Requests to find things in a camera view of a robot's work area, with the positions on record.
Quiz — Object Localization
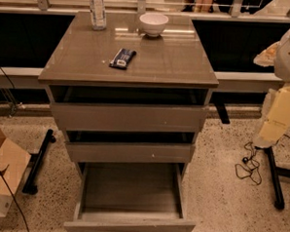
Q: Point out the grey bottom drawer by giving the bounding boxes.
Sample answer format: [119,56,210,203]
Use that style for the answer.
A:
[64,163,195,232]

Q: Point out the grey drawer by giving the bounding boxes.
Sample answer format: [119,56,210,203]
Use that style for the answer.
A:
[47,81,211,138]
[64,163,195,232]
[65,131,195,163]

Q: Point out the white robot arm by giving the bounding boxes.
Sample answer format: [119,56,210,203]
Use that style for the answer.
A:
[253,29,290,149]

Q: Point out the grey top drawer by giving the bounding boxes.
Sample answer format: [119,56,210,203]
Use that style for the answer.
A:
[47,81,211,138]

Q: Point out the grey middle drawer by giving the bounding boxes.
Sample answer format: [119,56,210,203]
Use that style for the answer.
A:
[65,131,195,163]

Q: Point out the grey drawer cabinet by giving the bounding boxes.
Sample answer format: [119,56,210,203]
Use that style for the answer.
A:
[39,12,218,167]

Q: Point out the black right table foot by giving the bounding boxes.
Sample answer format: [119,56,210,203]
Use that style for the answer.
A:
[264,148,290,211]

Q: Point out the black table foot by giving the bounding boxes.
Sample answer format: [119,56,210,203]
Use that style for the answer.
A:
[264,148,290,211]
[22,130,56,195]

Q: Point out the white ceramic bowl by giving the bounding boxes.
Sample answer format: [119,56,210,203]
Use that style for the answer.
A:
[139,13,168,37]

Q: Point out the clear plastic water bottle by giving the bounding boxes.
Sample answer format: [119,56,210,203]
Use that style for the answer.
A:
[89,0,106,30]

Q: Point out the black left table foot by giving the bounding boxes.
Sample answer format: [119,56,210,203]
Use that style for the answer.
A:
[22,130,56,195]

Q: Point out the open cardboard box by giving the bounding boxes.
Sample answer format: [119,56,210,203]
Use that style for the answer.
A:
[0,129,31,217]

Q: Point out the tangled black cable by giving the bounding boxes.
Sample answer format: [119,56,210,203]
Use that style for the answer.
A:
[233,140,265,186]

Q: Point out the black cable at left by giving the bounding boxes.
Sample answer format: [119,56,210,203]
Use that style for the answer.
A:
[0,62,41,232]

